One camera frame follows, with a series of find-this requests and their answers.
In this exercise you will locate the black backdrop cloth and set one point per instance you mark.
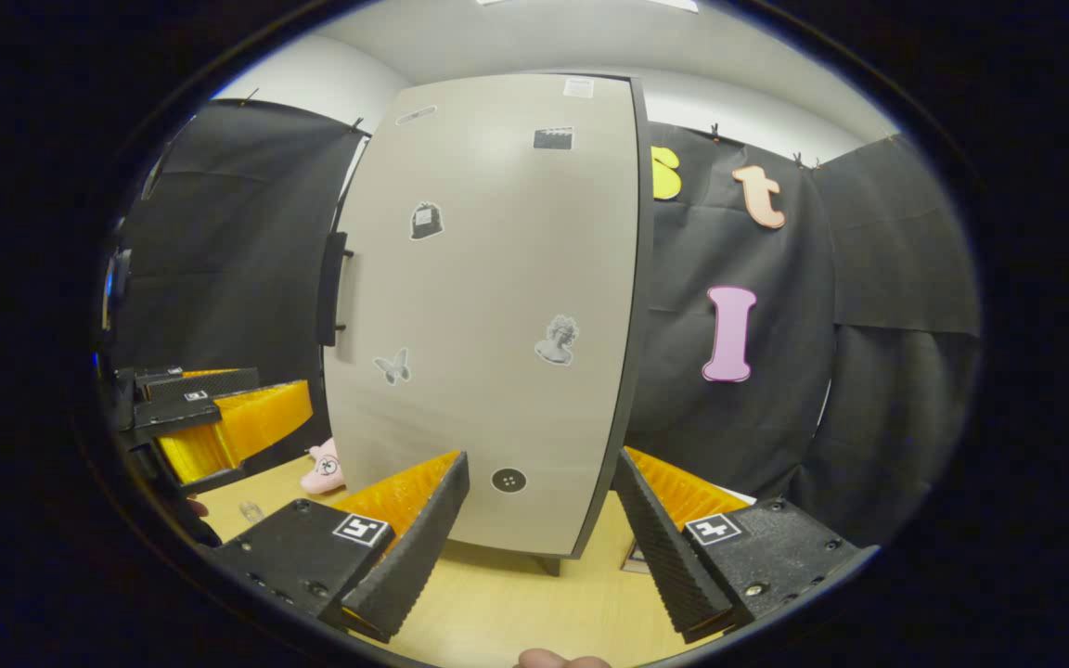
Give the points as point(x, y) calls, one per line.
point(869, 417)

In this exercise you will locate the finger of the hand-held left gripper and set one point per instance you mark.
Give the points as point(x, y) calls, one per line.
point(173, 415)
point(210, 382)

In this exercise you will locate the clear plastic bottle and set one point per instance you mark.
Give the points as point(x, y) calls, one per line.
point(251, 511)

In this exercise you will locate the ceiling light panel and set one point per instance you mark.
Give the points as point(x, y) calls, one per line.
point(674, 4)

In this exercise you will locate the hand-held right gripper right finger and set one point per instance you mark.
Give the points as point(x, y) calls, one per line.
point(660, 557)

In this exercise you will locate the beige cabinet door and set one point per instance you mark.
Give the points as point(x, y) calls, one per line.
point(497, 278)

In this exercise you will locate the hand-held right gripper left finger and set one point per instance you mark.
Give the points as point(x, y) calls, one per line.
point(423, 547)

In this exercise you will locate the pink star plush toy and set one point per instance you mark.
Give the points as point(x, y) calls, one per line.
point(323, 468)

